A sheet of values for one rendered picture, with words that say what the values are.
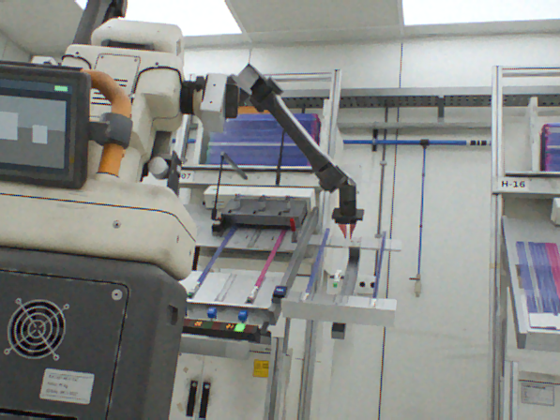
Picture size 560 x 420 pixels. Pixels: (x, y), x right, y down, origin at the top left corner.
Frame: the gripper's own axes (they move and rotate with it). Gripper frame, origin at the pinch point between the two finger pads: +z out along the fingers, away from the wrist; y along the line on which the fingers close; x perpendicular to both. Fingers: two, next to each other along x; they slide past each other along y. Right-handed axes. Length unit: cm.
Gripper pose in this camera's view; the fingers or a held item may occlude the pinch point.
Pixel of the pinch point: (348, 236)
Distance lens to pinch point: 190.0
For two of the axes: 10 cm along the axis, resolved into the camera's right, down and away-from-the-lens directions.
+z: 0.6, 8.9, 4.5
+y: -9.7, -0.5, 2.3
